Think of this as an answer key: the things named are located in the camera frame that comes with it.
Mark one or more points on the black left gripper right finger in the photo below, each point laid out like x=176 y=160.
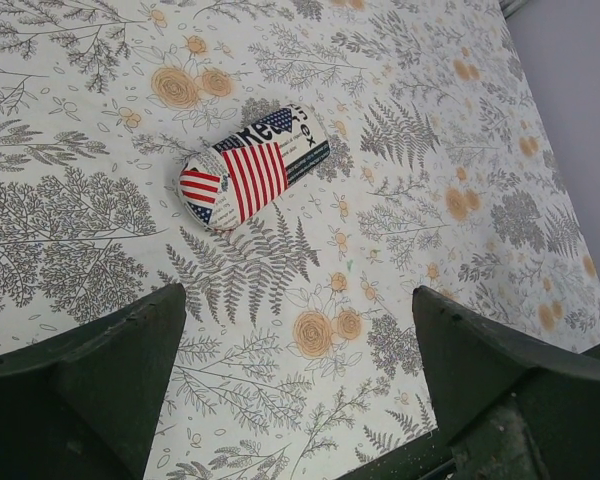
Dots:
x=471 y=361

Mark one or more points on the right aluminium frame post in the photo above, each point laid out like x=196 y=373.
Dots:
x=510 y=7

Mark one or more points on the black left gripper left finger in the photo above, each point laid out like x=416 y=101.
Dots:
x=85 y=404

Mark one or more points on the floral pattern table mat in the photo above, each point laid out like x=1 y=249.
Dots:
x=299 y=357

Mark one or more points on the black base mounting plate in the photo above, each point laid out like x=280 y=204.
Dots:
x=430 y=457

